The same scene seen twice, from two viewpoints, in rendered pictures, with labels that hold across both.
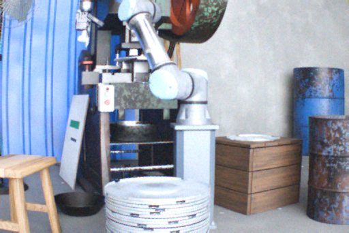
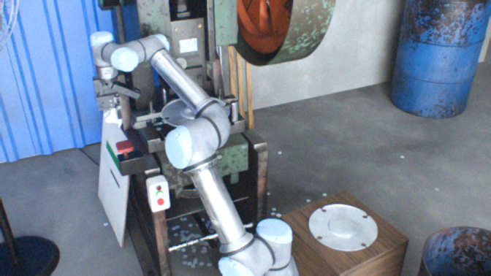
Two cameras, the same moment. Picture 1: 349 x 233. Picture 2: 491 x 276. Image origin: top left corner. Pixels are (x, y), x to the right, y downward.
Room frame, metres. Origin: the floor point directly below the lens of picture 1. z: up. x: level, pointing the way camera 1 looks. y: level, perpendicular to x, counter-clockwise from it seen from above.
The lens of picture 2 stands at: (0.56, 0.05, 1.74)
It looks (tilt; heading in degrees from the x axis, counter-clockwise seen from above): 31 degrees down; 358
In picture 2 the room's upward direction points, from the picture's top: straight up
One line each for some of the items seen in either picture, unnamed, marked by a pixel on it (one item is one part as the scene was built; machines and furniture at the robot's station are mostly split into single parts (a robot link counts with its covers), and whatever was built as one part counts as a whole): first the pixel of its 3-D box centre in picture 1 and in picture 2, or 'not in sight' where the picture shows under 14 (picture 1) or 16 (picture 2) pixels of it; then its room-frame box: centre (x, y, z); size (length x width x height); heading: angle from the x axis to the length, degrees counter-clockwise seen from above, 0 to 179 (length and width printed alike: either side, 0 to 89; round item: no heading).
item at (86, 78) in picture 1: (89, 87); (133, 173); (2.16, 0.46, 0.62); 0.10 x 0.06 x 0.20; 112
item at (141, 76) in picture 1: (141, 70); not in sight; (2.33, 0.19, 0.72); 0.25 x 0.14 x 0.14; 22
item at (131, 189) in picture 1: (157, 188); not in sight; (1.10, 0.05, 0.32); 0.29 x 0.29 x 0.01
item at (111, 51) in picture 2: not in sight; (124, 55); (2.09, 0.41, 1.15); 0.11 x 0.11 x 0.08; 45
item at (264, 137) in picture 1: (253, 137); (343, 226); (2.12, -0.42, 0.35); 0.29 x 0.29 x 0.01
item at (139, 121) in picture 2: (105, 65); (150, 112); (2.43, 0.41, 0.76); 0.17 x 0.06 x 0.10; 112
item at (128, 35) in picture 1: (135, 20); (185, 48); (2.46, 0.24, 1.04); 0.17 x 0.15 x 0.30; 22
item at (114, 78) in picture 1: (132, 79); (188, 120); (2.49, 0.25, 0.68); 0.45 x 0.30 x 0.06; 112
